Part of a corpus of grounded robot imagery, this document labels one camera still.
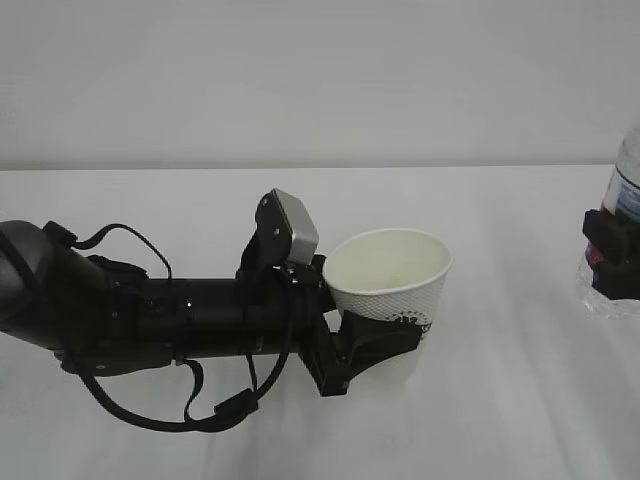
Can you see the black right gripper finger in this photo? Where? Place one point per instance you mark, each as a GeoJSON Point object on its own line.
{"type": "Point", "coordinates": [612, 254]}

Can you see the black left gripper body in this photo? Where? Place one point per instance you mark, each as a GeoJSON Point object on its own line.
{"type": "Point", "coordinates": [283, 313]}

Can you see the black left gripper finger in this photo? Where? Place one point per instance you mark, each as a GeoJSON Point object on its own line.
{"type": "Point", "coordinates": [383, 352]}

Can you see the clear plastic water bottle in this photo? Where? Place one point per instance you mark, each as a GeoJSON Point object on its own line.
{"type": "Point", "coordinates": [620, 198]}

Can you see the white paper cup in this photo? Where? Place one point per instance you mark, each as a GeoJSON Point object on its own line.
{"type": "Point", "coordinates": [390, 274]}

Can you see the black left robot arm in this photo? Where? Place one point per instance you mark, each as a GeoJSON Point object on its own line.
{"type": "Point", "coordinates": [105, 318]}

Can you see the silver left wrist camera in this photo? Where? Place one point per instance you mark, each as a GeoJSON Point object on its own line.
{"type": "Point", "coordinates": [285, 230]}

